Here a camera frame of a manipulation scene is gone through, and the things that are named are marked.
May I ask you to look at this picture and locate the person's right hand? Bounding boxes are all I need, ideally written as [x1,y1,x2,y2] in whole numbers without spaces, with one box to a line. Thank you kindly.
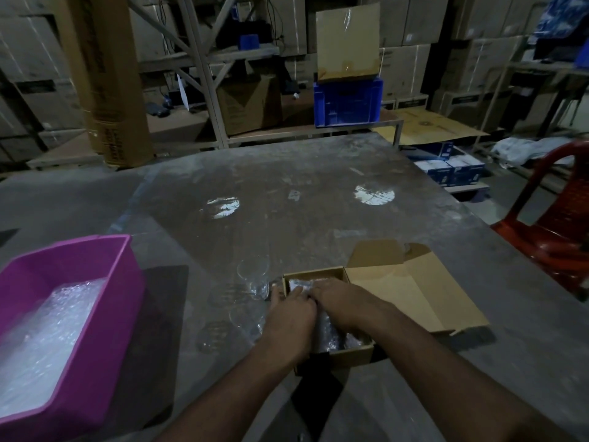
[306,276,392,335]

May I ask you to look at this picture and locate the person's left hand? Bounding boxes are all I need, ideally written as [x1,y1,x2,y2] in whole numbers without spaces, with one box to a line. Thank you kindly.
[255,284,321,364]

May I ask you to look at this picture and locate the clear bubble wrap sheet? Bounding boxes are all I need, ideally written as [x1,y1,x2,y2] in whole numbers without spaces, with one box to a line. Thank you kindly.
[287,276,369,353]

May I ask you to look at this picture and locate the clear drinking glass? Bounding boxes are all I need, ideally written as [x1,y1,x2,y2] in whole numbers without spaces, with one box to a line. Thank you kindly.
[229,304,269,344]

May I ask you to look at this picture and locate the small brown cardboard box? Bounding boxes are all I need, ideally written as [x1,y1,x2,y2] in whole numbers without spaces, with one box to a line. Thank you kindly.
[280,239,490,376]

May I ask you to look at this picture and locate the pile of bubble wrap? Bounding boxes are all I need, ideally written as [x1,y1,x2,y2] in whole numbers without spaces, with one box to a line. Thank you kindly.
[0,278,107,419]

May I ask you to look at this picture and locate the person's right forearm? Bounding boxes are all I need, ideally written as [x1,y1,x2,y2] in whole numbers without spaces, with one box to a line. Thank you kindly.
[358,306,576,442]

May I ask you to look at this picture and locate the person's left forearm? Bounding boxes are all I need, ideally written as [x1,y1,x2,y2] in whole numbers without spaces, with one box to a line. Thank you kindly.
[154,338,304,442]

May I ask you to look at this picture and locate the blue and white product box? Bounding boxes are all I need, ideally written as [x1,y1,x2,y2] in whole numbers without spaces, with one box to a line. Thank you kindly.
[414,159,454,186]
[446,153,487,185]

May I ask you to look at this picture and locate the dark blue product box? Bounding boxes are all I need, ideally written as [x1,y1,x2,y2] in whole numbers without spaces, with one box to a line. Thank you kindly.
[404,141,454,161]

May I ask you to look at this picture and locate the flattened printed cardboard sheet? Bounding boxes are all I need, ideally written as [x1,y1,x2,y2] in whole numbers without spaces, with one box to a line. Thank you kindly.
[375,107,491,147]

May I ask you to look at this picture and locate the flat cardboard sheet with tape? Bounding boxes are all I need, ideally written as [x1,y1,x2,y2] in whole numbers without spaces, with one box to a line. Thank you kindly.
[315,2,382,84]

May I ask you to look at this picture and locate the tall narrow cardboard carton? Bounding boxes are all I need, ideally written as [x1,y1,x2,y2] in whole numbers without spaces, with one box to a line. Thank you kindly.
[66,0,155,170]

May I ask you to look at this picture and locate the pink plastic bin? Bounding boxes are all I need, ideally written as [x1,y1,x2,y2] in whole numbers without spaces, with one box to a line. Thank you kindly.
[0,234,147,442]

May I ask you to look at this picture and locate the blue plastic crate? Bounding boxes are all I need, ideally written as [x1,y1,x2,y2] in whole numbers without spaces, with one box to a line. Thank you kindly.
[314,77,384,128]

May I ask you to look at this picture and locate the red plastic chair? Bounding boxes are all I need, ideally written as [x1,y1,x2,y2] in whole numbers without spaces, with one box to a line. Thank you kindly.
[491,140,589,295]

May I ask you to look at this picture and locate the open brown carton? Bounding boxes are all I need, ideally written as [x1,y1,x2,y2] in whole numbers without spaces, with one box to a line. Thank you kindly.
[217,73,284,136]

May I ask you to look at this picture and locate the white plastic bag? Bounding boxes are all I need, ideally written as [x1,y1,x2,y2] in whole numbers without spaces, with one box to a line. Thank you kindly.
[490,136,574,169]

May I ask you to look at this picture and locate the small dark object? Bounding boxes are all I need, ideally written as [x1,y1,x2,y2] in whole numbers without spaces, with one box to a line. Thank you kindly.
[150,97,175,118]

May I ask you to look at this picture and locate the white paper sheet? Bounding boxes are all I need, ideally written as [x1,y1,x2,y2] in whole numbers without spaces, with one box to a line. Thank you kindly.
[177,73,192,112]

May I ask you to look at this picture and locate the grey metal storage rack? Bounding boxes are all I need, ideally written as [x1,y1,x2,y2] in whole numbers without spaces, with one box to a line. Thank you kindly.
[25,0,406,171]

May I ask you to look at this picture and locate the blue patterned bag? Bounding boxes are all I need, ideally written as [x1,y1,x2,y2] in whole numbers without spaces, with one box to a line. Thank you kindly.
[529,0,589,40]

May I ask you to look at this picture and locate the metal frame table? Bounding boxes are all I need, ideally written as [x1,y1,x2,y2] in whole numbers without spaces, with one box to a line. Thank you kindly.
[478,59,589,148]

